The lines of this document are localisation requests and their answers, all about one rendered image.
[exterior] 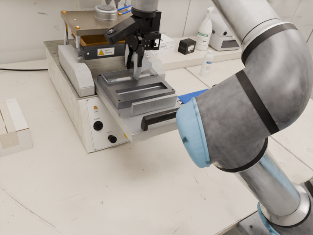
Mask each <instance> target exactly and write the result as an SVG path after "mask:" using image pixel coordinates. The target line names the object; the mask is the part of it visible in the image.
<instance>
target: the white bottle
mask: <svg viewBox="0 0 313 235"><path fill-rule="evenodd" d="M212 61H213V51H212V50H208V53H206V54H205V55H204V59H203V63H202V67H201V70H200V76H203V77H207V76H208V75H209V72H210V69H211V65H212Z"/></svg>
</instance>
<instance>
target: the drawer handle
mask: <svg viewBox="0 0 313 235"><path fill-rule="evenodd" d="M179 108H180V107H178V108H174V109H171V110H167V111H162V112H158V113H154V114H150V115H147V116H143V118H142V121H141V128H142V129H143V131H147V130H148V125H151V124H155V123H159V122H162V121H166V120H170V119H174V118H176V113H177V110H178V109H179Z"/></svg>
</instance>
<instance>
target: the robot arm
mask: <svg viewBox="0 0 313 235"><path fill-rule="evenodd" d="M211 2H212V3H213V5H214V7H215V8H216V10H217V11H218V13H219V14H220V16H221V18H222V19H223V21H224V22H225V24H226V25H227V27H228V29H229V30H230V32H231V33H232V35H233V37H234V38H235V40H236V41H237V43H238V44H239V46H240V47H241V49H242V53H241V61H242V63H243V64H244V66H245V68H244V69H242V70H240V71H239V72H237V73H235V74H234V75H232V76H230V77H229V78H227V79H225V80H223V81H222V82H220V83H218V84H217V85H215V86H213V87H212V88H210V89H208V90H207V91H205V92H204V93H202V94H200V95H199V96H197V97H193V98H192V99H191V100H190V101H189V102H187V103H186V104H184V105H183V106H181V107H180V108H179V109H178V110H177V113H176V123H177V128H178V131H179V135H180V137H181V140H182V142H183V145H184V146H185V149H186V151H187V153H188V155H189V156H190V158H191V160H192V161H193V162H194V164H195V165H196V166H197V167H199V168H205V167H210V165H211V164H213V165H214V166H215V167H216V168H218V169H219V170H221V171H223V172H226V173H233V174H234V175H235V176H236V177H237V178H238V179H239V180H240V182H241V183H242V184H243V185H244V186H245V187H246V188H247V189H248V190H249V191H250V192H251V193H252V194H253V195H254V196H255V198H256V199H257V200H258V201H259V202H258V204H257V209H258V213H259V216H260V218H261V220H262V222H263V224H264V226H265V227H266V229H268V230H269V233H270V234H271V235H309V234H312V233H313V179H311V180H309V181H306V182H304V183H301V184H297V183H295V182H293V181H290V179H289V178H288V176H287V175H286V174H285V172H284V171H283V169H282V168H281V166H280V165H279V163H278V162H277V161H276V159H275V158H274V156H273V155H272V153H271V152H270V151H269V149H268V141H269V139H268V137H269V136H271V135H273V134H275V133H277V132H279V131H281V130H283V129H285V128H287V127H289V126H290V125H292V124H293V123H294V122H295V121H296V120H297V119H298V118H299V117H300V116H301V114H302V113H303V112H304V110H305V108H306V106H307V104H308V102H309V99H310V96H311V93H312V88H313V61H312V56H311V53H310V50H309V47H308V44H307V42H306V40H305V38H304V37H303V35H302V34H301V32H300V31H299V30H298V29H297V28H296V27H295V25H294V24H293V23H291V22H283V21H282V20H281V19H280V18H279V17H278V15H277V14H276V13H275V11H274V10H273V9H272V7H271V6H270V5H269V3H268V2H267V1H266V0H211ZM131 6H132V7H131V13H132V14H133V15H132V16H130V17H128V18H127V19H125V20H123V21H121V22H120V23H118V24H116V25H115V26H113V27H112V28H110V29H108V30H107V31H105V32H104V33H103V34H104V36H105V38H106V40H107V41H108V42H109V43H110V44H111V45H114V44H115V43H117V42H119V41H120V40H122V39H123V38H125V37H126V38H125V44H124V53H125V65H126V68H127V69H130V63H131V61H134V74H133V75H134V77H135V78H136V80H138V79H139V77H140V74H141V72H143V71H145V70H147V69H150V68H151V67H152V62H151V61H148V60H147V59H146V53H145V52H144V50H146V51H148V50H159V46H160V40H161V35H162V34H161V33H159V26H160V20H161V14H162V12H161V11H158V9H157V6H158V0H131ZM156 39H159V43H158V47H156V46H157V43H156V42H155V40H156Z"/></svg>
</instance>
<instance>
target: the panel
mask: <svg viewBox="0 0 313 235"><path fill-rule="evenodd" d="M85 105H86V111H87V116H88V124H89V129H90V135H91V141H92V147H93V151H94V152H95V151H98V150H101V149H105V148H108V147H112V146H115V145H119V144H122V143H126V142H129V139H128V138H127V136H126V135H125V133H124V132H123V130H122V129H121V128H120V126H119V124H118V123H117V122H116V120H115V119H114V117H113V116H112V115H111V113H110V111H109V110H108V109H107V107H106V106H105V104H104V103H103V101H102V100H101V99H100V97H92V98H87V99H85ZM97 122H101V123H102V129H101V130H96V129H95V123H97ZM109 135H113V136H115V137H116V138H117V141H116V142H115V143H111V142H109V140H108V136H109Z"/></svg>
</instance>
